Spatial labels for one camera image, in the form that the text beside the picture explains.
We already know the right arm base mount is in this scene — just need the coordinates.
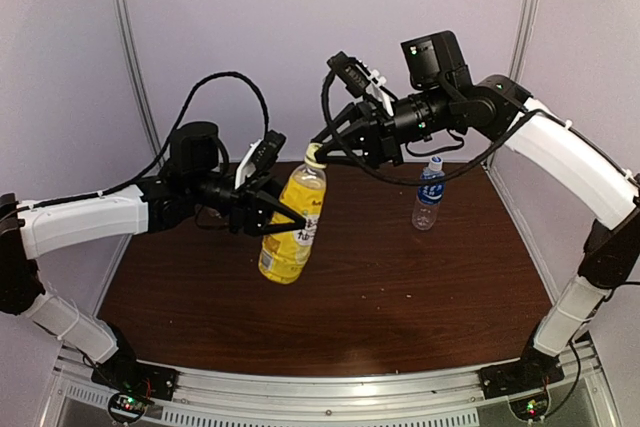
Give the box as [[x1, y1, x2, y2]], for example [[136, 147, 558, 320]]
[[478, 347, 565, 400]]

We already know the right aluminium frame post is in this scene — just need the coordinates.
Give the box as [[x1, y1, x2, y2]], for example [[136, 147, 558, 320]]
[[508, 0, 540, 82]]

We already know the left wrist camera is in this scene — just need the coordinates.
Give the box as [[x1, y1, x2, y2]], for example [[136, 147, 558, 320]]
[[234, 130, 286, 190]]

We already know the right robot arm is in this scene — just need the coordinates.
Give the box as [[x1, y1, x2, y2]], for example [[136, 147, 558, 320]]
[[316, 31, 639, 389]]

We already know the black cable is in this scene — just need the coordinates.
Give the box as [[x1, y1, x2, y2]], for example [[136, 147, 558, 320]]
[[0, 71, 271, 223], [319, 71, 536, 186]]

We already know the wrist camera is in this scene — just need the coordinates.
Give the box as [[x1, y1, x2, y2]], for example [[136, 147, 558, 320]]
[[327, 51, 398, 116], [234, 130, 286, 190]]

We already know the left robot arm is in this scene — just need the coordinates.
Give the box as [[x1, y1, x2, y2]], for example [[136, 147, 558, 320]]
[[1, 122, 306, 391]]

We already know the left aluminium frame post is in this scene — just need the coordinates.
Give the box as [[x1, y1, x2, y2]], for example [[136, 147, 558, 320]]
[[113, 0, 162, 158]]

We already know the pale yellow bottle cap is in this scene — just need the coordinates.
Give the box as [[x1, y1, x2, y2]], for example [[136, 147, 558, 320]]
[[304, 142, 327, 170]]

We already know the yellow drink bottle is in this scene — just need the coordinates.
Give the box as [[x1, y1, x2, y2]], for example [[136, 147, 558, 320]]
[[257, 142, 328, 286]]

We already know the aluminium frame post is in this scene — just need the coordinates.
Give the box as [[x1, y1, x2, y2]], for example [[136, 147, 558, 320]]
[[113, 0, 162, 158], [508, 0, 540, 82]]

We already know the front aluminium rail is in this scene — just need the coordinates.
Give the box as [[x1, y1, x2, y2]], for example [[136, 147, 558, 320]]
[[49, 341, 619, 427]]

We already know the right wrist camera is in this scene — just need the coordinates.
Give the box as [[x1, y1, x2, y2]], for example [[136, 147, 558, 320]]
[[327, 51, 398, 116]]

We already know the right circuit board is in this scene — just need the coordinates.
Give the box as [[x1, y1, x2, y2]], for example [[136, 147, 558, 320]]
[[509, 394, 550, 422]]

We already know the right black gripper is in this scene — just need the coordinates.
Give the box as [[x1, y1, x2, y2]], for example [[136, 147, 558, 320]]
[[312, 81, 455, 168]]

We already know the right black cable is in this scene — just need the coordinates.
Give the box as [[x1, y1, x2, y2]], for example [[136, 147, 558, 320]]
[[319, 71, 536, 186]]

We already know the left circuit board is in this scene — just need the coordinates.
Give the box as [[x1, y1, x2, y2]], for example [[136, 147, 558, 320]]
[[107, 392, 154, 424]]

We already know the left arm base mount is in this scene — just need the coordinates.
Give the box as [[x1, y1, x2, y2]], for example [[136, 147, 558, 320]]
[[83, 348, 178, 401]]

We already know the blue label bottle white cap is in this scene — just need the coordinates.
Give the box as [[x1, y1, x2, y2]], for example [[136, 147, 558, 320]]
[[412, 156, 445, 231]]

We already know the left black cable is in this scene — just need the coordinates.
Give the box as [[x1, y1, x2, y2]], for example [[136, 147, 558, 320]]
[[0, 71, 271, 223]]

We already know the circuit board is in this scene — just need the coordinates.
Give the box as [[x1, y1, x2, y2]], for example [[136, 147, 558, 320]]
[[509, 394, 550, 422], [107, 392, 154, 424]]

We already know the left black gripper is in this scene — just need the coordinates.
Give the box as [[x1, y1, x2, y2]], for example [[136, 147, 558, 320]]
[[188, 169, 314, 236]]

